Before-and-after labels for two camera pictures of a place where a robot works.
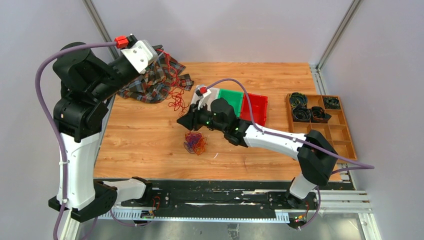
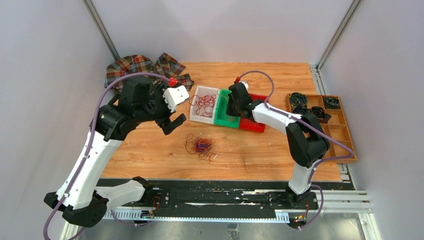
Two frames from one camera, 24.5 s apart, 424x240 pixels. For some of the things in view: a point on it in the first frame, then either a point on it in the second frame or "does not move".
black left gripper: [157, 47] -> [165, 122]
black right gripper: [192, 118] -> [229, 111]
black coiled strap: [301, 113] does not move
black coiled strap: [297, 98] does not move
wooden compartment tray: [336, 128] does not move
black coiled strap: [318, 115] does not move
